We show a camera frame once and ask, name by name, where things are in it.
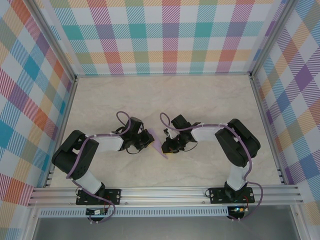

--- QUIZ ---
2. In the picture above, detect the purple cloth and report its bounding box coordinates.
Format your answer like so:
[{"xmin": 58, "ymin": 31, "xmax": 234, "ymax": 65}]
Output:
[{"xmin": 147, "ymin": 127, "xmax": 169, "ymax": 160}]

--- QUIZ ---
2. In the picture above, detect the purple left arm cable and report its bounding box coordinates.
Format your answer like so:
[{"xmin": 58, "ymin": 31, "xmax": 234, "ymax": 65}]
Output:
[{"xmin": 66, "ymin": 111, "xmax": 135, "ymax": 225}]

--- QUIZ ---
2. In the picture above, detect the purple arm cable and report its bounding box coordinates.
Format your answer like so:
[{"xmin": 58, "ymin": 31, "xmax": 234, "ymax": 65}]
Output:
[
  {"xmin": 159, "ymin": 112, "xmax": 265, "ymax": 222},
  {"xmin": 66, "ymin": 111, "xmax": 135, "ymax": 225}
]

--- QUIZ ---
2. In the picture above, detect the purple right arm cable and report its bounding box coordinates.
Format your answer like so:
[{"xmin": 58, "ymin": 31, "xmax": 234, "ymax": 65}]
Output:
[{"xmin": 159, "ymin": 112, "xmax": 265, "ymax": 222}]

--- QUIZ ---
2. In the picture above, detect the aluminium mounting rail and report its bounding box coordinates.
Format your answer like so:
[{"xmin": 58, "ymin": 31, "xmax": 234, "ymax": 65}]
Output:
[{"xmin": 27, "ymin": 184, "xmax": 305, "ymax": 207}]

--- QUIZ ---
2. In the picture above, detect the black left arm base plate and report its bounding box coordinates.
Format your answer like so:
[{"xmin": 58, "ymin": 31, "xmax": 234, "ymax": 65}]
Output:
[{"xmin": 75, "ymin": 189, "xmax": 123, "ymax": 206}]

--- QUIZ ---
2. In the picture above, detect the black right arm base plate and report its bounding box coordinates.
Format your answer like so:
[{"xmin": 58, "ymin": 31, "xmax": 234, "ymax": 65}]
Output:
[{"xmin": 208, "ymin": 187, "xmax": 256, "ymax": 205}]

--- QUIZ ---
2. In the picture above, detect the slotted grey cable duct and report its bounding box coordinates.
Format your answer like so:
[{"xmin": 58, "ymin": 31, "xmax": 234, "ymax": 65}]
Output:
[{"xmin": 39, "ymin": 206, "xmax": 230, "ymax": 218}]

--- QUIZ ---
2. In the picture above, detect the aluminium table edge rail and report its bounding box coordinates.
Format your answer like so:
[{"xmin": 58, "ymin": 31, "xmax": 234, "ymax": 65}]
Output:
[
  {"xmin": 43, "ymin": 79, "xmax": 78, "ymax": 188},
  {"xmin": 74, "ymin": 71, "xmax": 253, "ymax": 79},
  {"xmin": 249, "ymin": 76, "xmax": 287, "ymax": 186}
]

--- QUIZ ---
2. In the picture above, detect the aluminium frame post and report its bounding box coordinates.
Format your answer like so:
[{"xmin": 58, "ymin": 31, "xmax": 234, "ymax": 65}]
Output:
[
  {"xmin": 29, "ymin": 0, "xmax": 78, "ymax": 83},
  {"xmin": 248, "ymin": 0, "xmax": 296, "ymax": 81}
]

